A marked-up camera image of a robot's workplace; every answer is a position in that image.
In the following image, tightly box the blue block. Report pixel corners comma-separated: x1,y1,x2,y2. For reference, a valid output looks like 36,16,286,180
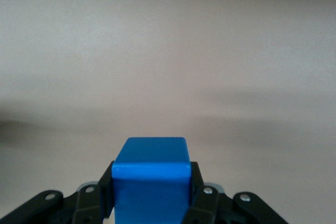
111,136,192,224

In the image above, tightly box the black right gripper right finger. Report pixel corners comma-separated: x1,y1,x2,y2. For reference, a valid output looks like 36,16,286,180
182,161,290,224

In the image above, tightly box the brown table cover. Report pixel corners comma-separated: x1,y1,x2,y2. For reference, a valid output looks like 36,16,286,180
0,0,336,224

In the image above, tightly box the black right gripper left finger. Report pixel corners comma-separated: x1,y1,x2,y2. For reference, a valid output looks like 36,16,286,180
0,160,116,224

